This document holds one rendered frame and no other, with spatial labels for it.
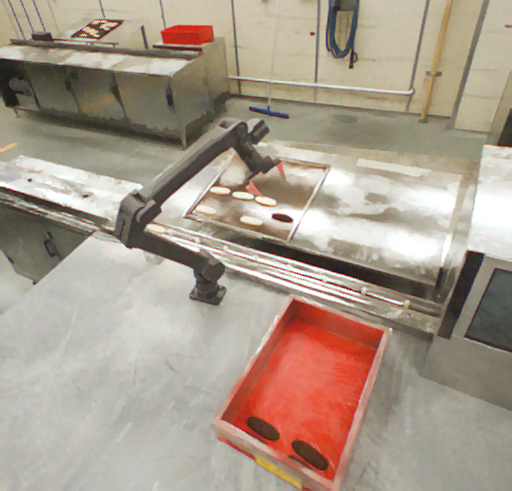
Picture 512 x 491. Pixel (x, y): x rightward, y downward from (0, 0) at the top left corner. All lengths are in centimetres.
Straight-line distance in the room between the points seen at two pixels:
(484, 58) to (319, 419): 388
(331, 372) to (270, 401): 20
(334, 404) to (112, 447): 60
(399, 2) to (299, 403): 421
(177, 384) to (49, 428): 36
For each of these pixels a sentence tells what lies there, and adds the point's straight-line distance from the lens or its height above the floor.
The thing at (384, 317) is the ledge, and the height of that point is 86.
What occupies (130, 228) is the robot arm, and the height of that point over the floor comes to 127.
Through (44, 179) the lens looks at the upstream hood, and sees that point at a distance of 228.
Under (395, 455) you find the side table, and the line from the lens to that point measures 116.
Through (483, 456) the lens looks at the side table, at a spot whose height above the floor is 82.
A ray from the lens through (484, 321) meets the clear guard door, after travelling 108.
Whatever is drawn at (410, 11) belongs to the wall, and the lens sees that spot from 479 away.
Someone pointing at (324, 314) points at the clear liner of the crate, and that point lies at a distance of 126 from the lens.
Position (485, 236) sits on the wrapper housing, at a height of 130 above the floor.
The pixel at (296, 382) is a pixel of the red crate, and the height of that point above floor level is 82.
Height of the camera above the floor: 187
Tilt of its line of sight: 39 degrees down
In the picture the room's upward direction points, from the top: 5 degrees counter-clockwise
